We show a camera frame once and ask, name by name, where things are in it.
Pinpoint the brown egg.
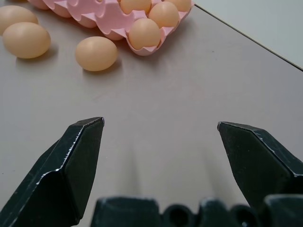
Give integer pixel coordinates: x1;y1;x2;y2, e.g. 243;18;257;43
120;0;152;15
148;1;179;28
75;36;118;72
0;5;39;36
128;18;162;51
165;0;192;12
2;22;52;59

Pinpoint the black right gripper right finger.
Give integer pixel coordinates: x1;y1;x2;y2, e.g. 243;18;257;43
217;121;303;209

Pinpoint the pink egg tray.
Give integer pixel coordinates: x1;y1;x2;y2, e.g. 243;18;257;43
27;0;196;56

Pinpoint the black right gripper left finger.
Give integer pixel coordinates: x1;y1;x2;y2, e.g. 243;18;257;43
0;116;105;227

